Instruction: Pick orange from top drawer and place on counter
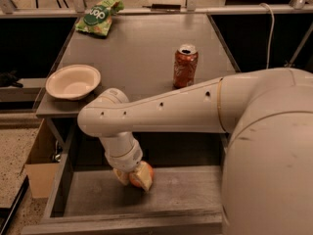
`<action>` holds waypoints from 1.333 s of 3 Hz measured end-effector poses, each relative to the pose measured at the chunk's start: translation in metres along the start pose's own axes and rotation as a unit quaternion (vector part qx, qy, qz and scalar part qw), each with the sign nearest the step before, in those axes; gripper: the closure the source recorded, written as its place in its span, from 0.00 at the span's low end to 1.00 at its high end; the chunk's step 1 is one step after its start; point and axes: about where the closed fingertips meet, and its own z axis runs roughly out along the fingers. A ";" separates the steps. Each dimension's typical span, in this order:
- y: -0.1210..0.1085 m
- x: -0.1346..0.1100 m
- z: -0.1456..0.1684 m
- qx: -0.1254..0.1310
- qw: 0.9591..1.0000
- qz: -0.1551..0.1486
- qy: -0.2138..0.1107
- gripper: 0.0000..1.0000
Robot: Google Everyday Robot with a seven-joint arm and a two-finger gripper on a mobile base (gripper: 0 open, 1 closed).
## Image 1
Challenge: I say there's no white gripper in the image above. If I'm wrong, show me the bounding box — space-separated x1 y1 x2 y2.
104 140 155 193

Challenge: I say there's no orange round can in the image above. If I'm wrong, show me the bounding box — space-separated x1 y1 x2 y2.
128 161 156 188

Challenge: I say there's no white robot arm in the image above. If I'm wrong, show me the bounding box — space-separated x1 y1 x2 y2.
77 68 313 235

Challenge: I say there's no open grey top drawer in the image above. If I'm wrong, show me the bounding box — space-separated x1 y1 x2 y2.
22 126 223 235

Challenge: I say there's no red soda can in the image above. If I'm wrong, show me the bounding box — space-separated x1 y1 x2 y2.
173 44 199 88

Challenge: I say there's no cardboard box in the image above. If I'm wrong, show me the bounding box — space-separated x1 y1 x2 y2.
24 120 59 199

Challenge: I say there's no white paper bowl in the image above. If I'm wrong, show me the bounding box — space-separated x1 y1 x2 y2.
46 65 101 101

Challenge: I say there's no grey wooden cabinet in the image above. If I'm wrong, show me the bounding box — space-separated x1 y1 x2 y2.
35 13 253 168

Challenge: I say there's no black object at left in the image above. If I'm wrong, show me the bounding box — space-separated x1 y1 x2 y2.
0 70 23 88

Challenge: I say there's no green chip bag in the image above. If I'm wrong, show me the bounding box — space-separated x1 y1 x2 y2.
75 0 124 37

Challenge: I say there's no white cable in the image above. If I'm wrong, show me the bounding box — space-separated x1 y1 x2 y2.
258 2 276 71

